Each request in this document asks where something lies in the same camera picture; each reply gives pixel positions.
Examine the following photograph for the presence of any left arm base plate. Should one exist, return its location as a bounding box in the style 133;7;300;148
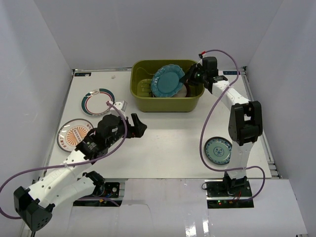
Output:
73;182;122;207

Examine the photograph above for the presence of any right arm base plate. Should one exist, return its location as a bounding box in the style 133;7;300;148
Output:
201;181;254;209

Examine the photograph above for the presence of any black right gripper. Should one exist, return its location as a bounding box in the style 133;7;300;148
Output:
180;64;207;87

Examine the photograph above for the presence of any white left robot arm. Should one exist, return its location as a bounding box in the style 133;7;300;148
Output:
13;113;147;232

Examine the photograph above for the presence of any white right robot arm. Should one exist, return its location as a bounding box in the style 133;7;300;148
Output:
180;55;263;197

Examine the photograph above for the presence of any small blue white plate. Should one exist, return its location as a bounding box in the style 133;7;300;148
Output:
204;137;232;165

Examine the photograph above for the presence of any olive green plastic bin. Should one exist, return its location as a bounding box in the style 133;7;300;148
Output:
130;59;204;113

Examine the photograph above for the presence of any left blue table label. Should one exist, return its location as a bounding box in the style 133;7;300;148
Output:
74;72;91;77

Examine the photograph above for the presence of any white plate teal rim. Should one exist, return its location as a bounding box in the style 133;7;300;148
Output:
81;88;115;117

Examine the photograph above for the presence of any orange sunburst plate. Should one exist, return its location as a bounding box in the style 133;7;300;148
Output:
57;118;93;152

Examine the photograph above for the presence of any right blue table label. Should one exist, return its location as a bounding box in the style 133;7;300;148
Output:
223;71;240;75

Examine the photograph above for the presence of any blue table label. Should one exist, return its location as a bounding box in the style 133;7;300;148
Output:
223;71;240;75
74;72;91;77

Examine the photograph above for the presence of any teal scalloped plate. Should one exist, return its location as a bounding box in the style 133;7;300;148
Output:
151;64;185;98

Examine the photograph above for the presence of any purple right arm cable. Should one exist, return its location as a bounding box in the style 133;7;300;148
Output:
197;49;266;203

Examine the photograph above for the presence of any dark red rimmed plate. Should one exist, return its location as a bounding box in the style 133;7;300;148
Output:
174;83;191;98

